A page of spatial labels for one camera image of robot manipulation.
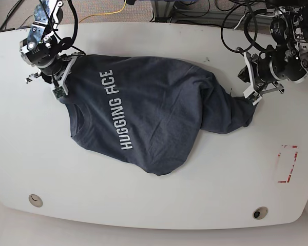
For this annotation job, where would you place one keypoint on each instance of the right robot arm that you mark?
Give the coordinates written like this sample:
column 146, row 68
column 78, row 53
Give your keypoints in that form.
column 44, row 49

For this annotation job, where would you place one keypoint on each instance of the table grommet hole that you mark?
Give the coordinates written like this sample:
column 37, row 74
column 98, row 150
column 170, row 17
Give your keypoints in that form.
column 35, row 200
column 260, row 213

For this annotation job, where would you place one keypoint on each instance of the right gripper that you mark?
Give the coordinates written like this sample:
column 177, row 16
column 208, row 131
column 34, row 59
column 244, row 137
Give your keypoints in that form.
column 54, row 70

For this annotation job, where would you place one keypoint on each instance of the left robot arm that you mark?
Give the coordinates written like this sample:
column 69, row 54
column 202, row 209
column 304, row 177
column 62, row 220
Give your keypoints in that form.
column 288, row 60

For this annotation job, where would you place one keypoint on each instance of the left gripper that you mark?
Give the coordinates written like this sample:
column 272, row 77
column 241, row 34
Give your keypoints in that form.
column 263, row 74

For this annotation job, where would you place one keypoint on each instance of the dark blue t-shirt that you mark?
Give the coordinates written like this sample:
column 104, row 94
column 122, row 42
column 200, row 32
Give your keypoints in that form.
column 148, row 111

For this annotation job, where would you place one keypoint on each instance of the red tape rectangle marking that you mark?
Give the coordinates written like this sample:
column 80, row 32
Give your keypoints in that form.
column 286, row 161

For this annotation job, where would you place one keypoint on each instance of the left table grommet hole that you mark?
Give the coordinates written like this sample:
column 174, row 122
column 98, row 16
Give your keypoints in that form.
column 35, row 200

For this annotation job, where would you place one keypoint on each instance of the right table grommet hole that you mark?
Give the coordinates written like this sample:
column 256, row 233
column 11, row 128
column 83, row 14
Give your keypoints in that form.
column 260, row 213

